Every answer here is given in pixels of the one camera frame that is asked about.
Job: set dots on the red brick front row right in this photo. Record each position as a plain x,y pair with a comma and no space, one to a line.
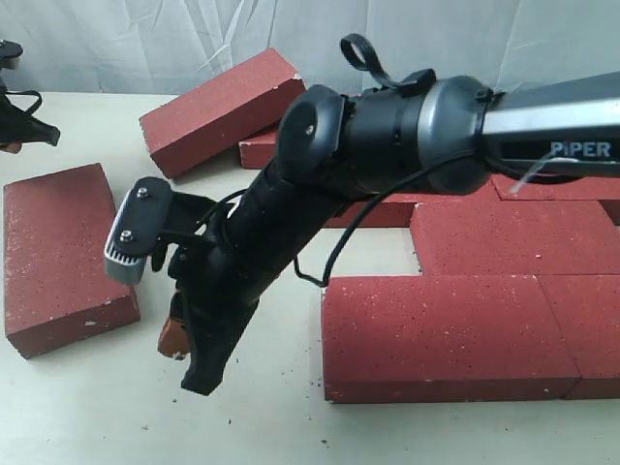
586,309

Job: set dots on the white backdrop cloth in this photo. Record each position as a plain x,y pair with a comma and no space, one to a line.
168,47

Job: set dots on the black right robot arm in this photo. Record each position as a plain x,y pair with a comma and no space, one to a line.
426,135

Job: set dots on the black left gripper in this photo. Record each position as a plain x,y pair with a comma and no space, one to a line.
20,126

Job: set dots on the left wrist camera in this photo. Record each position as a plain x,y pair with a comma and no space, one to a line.
10,54

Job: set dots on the red brick third row right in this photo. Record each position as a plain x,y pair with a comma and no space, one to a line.
588,189

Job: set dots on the red brick front row left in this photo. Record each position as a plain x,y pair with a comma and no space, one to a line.
425,339

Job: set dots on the red brick back row left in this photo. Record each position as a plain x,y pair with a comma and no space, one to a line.
256,151

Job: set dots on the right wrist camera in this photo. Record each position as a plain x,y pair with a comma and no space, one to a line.
151,217

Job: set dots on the red brick tilted back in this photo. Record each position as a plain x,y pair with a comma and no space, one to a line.
214,116

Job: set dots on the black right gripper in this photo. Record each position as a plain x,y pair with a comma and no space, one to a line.
218,292

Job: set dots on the red brick moved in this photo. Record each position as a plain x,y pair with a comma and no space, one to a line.
393,212

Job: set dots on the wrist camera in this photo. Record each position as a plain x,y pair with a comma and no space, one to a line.
10,54
151,217

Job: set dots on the red brick middle row right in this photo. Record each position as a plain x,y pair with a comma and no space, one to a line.
515,237

